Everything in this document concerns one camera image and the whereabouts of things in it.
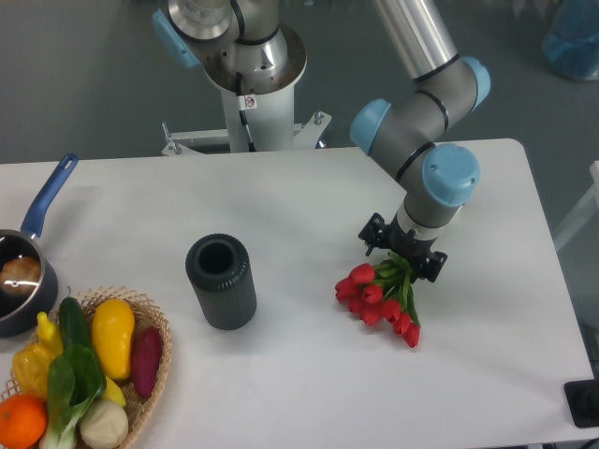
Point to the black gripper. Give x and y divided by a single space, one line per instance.
377 234

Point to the red tulip bouquet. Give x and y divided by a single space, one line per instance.
383 292

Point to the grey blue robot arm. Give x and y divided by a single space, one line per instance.
255 61

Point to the dark grey ribbed vase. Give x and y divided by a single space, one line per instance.
219 269

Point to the black device at edge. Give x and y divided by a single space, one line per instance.
582 400

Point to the blue translucent container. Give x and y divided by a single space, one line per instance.
571 43

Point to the purple sweet potato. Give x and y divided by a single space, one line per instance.
146 356

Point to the yellow squash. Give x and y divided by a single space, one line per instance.
113 328

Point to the yellow banana piece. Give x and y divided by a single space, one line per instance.
113 392

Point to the woven wicker basket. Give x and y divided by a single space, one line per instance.
146 314

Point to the dark green cucumber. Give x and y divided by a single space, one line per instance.
73 325

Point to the beige garlic bulb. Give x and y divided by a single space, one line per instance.
104 426

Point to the green bok choy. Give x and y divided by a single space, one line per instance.
75 381

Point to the small yellow pepper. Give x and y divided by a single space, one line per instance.
49 333

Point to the brown bun in pan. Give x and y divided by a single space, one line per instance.
20 276

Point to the yellow bell pepper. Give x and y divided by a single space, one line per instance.
31 367

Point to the orange fruit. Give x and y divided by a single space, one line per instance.
23 421

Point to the white frame at right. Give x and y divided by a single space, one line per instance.
580 214

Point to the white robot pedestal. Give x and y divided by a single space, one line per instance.
254 122

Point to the blue handled saucepan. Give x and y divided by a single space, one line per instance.
28 252

